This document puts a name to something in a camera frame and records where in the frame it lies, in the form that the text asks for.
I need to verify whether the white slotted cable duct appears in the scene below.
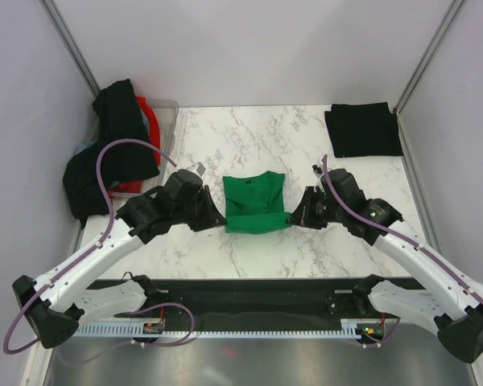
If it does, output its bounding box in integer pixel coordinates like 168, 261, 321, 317
74, 319, 382, 339

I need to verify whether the purple cable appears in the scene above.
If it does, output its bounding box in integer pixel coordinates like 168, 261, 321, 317
3, 138, 198, 367
321, 154, 483, 361

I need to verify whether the clear plastic bin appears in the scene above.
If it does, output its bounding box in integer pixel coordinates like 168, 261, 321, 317
74, 96, 181, 200

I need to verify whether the aluminium frame post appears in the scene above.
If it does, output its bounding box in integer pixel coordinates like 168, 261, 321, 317
393, 0, 467, 116
39, 0, 100, 96

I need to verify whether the aluminium rail profile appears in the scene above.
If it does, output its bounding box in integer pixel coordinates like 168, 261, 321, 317
39, 287, 480, 322

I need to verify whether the left aluminium frame post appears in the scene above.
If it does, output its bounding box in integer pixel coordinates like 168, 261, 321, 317
39, 0, 100, 96

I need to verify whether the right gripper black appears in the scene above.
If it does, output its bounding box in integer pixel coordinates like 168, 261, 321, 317
287, 186, 346, 230

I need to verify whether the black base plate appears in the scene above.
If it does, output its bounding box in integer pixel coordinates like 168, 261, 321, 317
112, 277, 402, 335

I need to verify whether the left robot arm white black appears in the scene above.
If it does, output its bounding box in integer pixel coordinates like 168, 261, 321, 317
12, 169, 227, 349

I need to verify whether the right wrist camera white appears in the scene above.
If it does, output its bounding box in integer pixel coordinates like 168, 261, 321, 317
312, 164, 324, 179

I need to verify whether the red t shirt in bin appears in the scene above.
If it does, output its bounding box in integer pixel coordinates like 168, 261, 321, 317
108, 96, 161, 197

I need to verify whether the right aluminium frame post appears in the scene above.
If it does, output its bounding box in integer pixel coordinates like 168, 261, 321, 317
393, 0, 467, 116

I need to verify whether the black t shirt in bin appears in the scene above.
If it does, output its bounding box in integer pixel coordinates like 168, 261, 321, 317
63, 79, 159, 225

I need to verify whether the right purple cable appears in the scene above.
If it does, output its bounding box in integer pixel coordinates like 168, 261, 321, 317
321, 154, 483, 361

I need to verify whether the green t shirt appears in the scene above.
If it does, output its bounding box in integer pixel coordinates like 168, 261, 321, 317
222, 170, 291, 235

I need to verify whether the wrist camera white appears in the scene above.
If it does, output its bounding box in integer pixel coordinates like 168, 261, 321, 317
312, 164, 324, 179
192, 162, 206, 177

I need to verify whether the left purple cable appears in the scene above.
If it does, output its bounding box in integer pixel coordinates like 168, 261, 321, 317
3, 138, 198, 367

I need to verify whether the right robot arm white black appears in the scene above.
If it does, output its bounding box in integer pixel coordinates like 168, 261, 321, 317
287, 165, 483, 363

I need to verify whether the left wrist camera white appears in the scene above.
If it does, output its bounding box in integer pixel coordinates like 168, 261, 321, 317
192, 162, 206, 177

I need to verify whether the folded black t shirt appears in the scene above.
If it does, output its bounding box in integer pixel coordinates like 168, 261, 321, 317
324, 102, 403, 158

